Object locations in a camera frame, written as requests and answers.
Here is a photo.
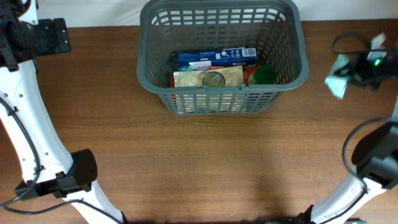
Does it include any metal tin can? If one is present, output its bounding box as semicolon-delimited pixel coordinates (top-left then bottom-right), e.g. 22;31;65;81
202;72;225;87

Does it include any grey plastic laundry basket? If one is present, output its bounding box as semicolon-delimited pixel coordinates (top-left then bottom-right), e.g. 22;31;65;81
136;0;309;114

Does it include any mint green wipes packet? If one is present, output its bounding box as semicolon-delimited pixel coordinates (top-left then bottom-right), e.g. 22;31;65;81
325;55;349;100

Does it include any green lid jar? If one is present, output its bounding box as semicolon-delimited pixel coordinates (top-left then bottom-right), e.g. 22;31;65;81
248;65;277;85

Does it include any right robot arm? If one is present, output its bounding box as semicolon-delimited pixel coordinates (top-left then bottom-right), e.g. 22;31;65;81
293;49;397;223

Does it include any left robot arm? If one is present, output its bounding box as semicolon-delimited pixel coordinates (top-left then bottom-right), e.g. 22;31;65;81
1;1;127;223

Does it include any orange spaghetti packet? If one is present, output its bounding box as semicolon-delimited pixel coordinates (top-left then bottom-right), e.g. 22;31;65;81
171;65;258;112

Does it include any beige grain bag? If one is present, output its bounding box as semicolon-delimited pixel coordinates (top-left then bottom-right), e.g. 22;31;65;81
174;66;244;87

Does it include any blue tissue box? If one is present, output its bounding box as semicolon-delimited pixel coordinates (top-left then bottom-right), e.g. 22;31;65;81
177;47;258;70

